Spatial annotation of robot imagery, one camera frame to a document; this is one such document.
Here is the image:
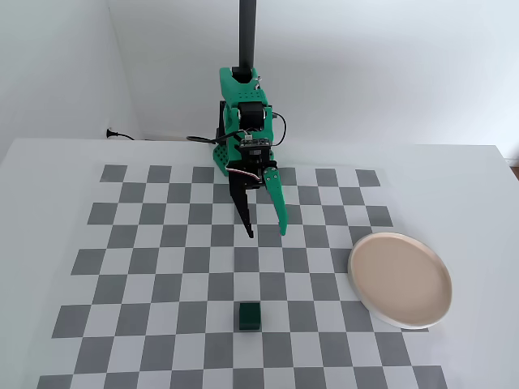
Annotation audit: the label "dark green dice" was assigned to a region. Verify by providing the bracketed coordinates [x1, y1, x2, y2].
[238, 301, 261, 332]

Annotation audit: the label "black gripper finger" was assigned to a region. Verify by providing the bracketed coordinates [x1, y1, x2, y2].
[229, 172, 255, 240]

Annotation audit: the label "black camera cable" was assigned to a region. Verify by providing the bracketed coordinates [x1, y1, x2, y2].
[186, 132, 244, 145]

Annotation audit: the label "black vertical pole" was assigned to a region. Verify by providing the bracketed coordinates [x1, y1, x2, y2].
[238, 0, 257, 79]

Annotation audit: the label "thin black servo cable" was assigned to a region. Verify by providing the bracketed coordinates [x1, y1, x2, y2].
[271, 113, 287, 147]

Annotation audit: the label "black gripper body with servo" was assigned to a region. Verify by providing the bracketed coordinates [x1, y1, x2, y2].
[229, 145, 279, 191]

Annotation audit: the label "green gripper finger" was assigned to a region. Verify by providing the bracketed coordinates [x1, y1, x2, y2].
[262, 165, 290, 237]

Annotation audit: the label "black wrist camera board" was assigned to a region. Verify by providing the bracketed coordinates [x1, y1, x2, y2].
[238, 136, 272, 149]

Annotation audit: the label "grey white checkerboard mat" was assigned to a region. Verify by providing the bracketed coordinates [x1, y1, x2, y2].
[38, 164, 449, 389]

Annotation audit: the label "beige round plate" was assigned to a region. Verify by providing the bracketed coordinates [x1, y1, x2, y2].
[347, 232, 453, 330]

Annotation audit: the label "black wall plug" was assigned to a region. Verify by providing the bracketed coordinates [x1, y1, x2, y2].
[105, 127, 135, 141]

